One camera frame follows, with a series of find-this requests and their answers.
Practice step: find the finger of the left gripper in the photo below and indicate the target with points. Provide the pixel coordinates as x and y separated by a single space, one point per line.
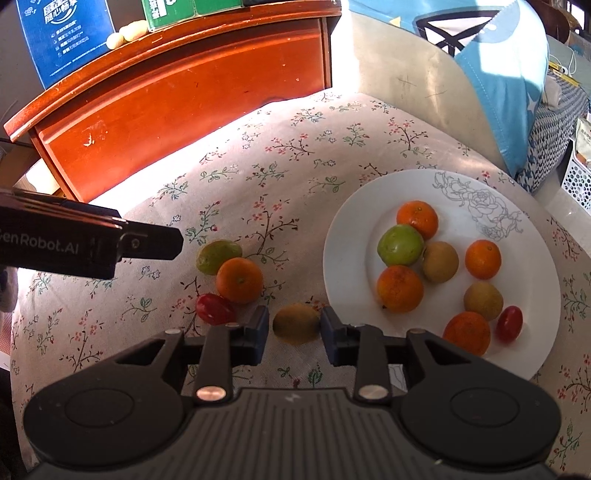
148 241

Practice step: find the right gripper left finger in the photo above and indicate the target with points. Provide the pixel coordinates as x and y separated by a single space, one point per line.
224 348

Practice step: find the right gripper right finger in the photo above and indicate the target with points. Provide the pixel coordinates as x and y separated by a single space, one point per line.
367 349

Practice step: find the red tomato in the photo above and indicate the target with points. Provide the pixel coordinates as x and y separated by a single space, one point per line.
215 310
509 325

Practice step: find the dark orange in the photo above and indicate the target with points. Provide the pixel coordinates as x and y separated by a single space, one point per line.
469 331
400 289

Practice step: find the brown kiwi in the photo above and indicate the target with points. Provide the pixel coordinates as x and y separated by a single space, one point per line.
440 262
296 324
485 299

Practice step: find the green fruit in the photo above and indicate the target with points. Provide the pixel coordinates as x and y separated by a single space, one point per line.
401 245
214 254

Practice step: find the red wooden cabinet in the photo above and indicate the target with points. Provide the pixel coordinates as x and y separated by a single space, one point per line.
145 100

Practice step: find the white floral plate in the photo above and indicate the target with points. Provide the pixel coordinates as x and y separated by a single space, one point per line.
468 211

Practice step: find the blue cardboard box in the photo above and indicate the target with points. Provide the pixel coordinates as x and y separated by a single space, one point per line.
64 35

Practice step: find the yellow fruit on cabinet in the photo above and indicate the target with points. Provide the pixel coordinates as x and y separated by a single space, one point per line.
134 30
115 40

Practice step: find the green cardboard box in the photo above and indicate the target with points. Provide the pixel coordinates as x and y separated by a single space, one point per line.
162 13

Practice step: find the white perforated basket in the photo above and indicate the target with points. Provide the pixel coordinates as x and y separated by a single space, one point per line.
577 178

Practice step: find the houndstooth sofa cover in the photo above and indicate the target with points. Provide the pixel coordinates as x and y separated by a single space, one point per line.
552 131

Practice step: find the blue cushion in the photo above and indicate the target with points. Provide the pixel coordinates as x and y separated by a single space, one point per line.
501 47

